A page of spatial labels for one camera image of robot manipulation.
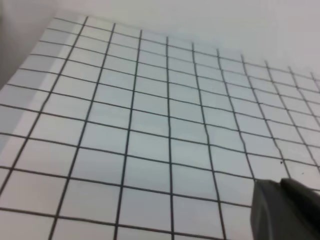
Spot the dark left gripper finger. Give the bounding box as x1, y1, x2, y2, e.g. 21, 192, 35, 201
250, 178, 320, 240

